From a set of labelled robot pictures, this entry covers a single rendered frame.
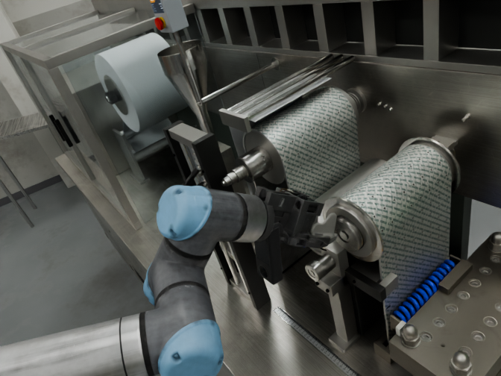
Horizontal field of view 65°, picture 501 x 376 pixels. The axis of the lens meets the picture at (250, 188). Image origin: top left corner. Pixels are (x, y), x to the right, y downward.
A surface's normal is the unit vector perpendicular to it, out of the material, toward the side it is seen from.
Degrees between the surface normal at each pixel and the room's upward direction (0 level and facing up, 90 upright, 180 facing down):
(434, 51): 90
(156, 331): 32
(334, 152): 92
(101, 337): 19
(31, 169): 90
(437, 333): 0
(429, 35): 90
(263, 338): 0
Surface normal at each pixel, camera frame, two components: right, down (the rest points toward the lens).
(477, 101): -0.77, 0.50
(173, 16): 0.61, 0.30
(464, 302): -0.25, -0.81
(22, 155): 0.40, 0.43
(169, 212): -0.75, -0.12
